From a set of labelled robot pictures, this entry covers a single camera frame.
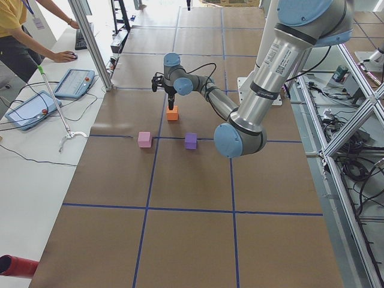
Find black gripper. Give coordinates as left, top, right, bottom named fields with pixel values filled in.
left=151, top=73, right=176, bottom=110

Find orange foam cube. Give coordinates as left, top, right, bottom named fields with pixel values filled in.
left=166, top=105, right=179, bottom=121

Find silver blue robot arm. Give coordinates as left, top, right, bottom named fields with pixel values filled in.
left=152, top=1, right=355, bottom=158

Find person's hand on mouse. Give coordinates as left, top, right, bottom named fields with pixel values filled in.
left=52, top=51, right=76, bottom=63

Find purple foam cube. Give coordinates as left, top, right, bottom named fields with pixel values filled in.
left=184, top=133, right=197, bottom=150

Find pink foam cube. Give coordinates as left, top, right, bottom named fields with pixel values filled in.
left=137, top=131, right=152, bottom=148

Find blue teach pendant far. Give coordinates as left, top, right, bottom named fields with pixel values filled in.
left=53, top=69, right=95, bottom=99

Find blue teach pendant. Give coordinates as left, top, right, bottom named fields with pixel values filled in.
left=53, top=69, right=95, bottom=99
left=5, top=91, right=57, bottom=130

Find black keyboard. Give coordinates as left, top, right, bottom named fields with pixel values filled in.
left=74, top=29, right=87, bottom=50

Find reacher grabber stick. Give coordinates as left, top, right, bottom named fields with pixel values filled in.
left=37, top=65, right=88, bottom=153

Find blue teach pendant near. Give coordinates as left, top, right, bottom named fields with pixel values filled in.
left=5, top=91, right=57, bottom=130

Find person in yellow shirt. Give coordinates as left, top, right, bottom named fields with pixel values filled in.
left=0, top=0, right=80, bottom=83

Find green power supply box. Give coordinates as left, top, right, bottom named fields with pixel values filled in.
left=332, top=65, right=348, bottom=82

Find red cylinder object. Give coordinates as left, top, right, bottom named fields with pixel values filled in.
left=1, top=255, right=39, bottom=279

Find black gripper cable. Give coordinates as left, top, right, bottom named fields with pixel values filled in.
left=184, top=62, right=217, bottom=91

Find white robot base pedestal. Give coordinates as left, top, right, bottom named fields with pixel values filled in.
left=237, top=77, right=283, bottom=106

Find aluminium frame post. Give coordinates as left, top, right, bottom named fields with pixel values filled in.
left=68, top=0, right=113, bottom=91

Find tangled black cables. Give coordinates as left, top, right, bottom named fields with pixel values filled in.
left=317, top=110, right=384, bottom=229

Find aluminium frame rail right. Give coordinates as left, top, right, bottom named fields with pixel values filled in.
left=289, top=38, right=383, bottom=287

